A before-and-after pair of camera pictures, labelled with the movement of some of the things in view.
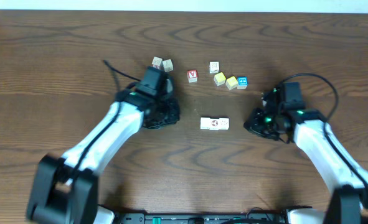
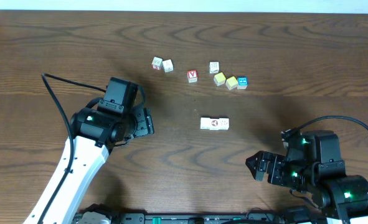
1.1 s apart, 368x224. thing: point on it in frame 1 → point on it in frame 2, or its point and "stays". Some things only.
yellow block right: x=231 y=83 stays
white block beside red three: x=168 y=65 stays
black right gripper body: x=265 y=125 → x=296 y=173
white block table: x=205 y=122 stays
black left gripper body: x=164 y=113 → x=136 y=126
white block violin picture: x=214 y=124 stays
